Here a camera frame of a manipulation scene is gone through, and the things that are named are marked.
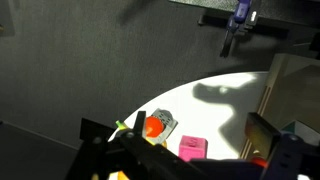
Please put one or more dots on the purple blue clamp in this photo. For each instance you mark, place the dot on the purple blue clamp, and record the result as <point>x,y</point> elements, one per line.
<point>240,13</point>
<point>293,156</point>

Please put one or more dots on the wooden slatted tray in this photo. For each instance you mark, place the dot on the wooden slatted tray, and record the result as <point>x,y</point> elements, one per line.
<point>293,93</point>

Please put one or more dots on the gray printed block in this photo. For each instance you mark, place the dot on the gray printed block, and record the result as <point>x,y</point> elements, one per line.
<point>168,121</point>

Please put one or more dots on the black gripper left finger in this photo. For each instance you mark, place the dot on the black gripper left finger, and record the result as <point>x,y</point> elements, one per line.
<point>95,136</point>

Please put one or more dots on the pink block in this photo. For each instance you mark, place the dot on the pink block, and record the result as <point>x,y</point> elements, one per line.
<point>192,149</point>

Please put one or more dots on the yellow toy fruit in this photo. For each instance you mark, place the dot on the yellow toy fruit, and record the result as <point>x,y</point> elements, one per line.
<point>162,144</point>

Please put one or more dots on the lime green small toy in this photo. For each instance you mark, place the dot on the lime green small toy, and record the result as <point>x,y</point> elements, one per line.
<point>121,125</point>

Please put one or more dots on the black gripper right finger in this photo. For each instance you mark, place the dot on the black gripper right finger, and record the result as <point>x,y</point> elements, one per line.
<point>261,133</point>

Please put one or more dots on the orange red ball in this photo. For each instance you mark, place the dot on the orange red ball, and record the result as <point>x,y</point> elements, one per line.
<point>154,126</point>

